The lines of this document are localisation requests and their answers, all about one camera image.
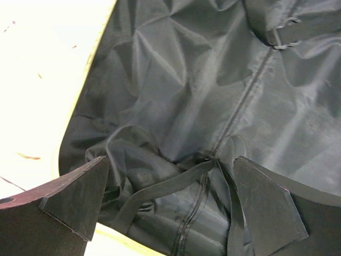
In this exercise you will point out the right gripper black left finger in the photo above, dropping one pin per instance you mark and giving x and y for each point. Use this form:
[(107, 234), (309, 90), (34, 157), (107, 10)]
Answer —
[(58, 217)]

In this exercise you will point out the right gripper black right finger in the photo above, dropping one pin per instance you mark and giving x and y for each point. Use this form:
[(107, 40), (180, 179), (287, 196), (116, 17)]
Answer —
[(286, 217)]

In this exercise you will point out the pale yellow suitcase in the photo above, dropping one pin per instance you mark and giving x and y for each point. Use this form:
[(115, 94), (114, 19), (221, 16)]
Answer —
[(179, 89)]

